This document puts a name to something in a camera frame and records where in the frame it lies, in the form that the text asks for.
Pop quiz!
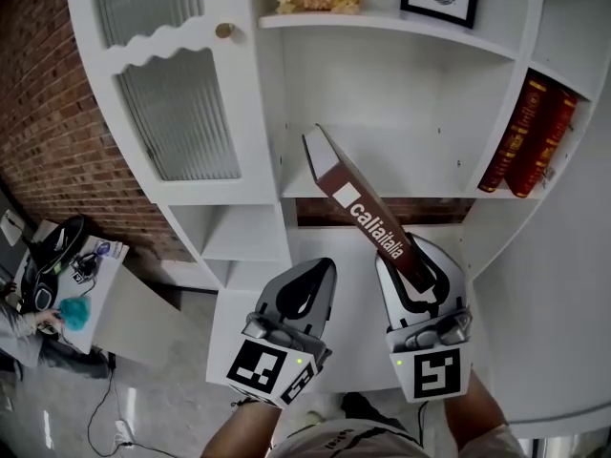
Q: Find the black headset gear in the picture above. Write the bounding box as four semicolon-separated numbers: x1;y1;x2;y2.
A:
20;214;88;315

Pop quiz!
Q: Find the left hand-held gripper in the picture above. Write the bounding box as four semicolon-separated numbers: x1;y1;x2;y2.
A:
225;257;339;407

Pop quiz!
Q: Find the blue white packet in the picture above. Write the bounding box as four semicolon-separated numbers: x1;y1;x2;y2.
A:
94;238;126;260

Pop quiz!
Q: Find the person's dark trouser leg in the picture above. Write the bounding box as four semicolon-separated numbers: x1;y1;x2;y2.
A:
340;390;417;434

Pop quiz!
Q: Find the person's light shirt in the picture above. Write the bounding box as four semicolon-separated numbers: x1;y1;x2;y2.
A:
270;417;528;458

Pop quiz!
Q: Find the thick red gilt book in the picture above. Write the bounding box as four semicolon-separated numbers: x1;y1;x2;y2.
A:
504;87;579;198

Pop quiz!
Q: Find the white power strip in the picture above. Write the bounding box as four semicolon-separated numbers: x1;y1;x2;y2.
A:
113;417;136;449

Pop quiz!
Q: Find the white wooden shelf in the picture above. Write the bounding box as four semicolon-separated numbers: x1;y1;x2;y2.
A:
63;0;611;441

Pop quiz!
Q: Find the person's left forearm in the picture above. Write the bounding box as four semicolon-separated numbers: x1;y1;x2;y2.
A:
200;396;284;458

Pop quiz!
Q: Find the person's right forearm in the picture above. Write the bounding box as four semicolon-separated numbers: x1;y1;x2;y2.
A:
443;366;510;448

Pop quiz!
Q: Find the white device box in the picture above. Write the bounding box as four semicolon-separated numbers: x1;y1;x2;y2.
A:
0;208;26;248

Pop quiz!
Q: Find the ribbed glass cabinet door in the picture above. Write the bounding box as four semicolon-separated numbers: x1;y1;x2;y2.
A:
63;0;280;206

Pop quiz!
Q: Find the brown hardcover book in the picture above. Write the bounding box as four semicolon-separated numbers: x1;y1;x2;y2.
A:
301;122;438;296

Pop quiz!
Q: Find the slim red gilt book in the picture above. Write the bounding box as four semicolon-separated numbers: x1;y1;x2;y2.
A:
476;75;548;194

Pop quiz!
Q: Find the white side desk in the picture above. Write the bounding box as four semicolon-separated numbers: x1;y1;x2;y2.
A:
18;217;131;355

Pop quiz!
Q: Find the black floor cable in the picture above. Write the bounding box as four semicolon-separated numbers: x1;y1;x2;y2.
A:
84;350;179;458

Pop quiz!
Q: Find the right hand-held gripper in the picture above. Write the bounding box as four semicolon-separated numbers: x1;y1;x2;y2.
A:
373;233;474;404

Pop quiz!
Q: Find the teal fluffy duster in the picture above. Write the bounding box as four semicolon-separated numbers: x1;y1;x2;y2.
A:
56;295;93;334

